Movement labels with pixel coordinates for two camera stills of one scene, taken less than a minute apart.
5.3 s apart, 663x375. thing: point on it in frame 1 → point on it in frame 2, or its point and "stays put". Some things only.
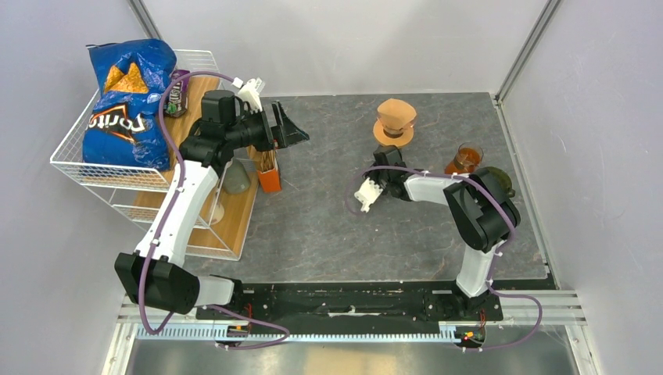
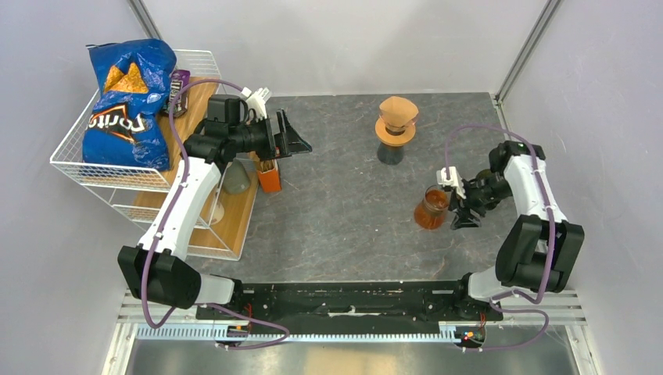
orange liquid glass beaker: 467,158 → 429,213
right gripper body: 377,174 → 482,192
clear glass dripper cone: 395,118 stays put
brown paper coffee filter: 395,114 stays put
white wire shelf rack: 137,191 stays put
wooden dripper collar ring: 381,136 stays put
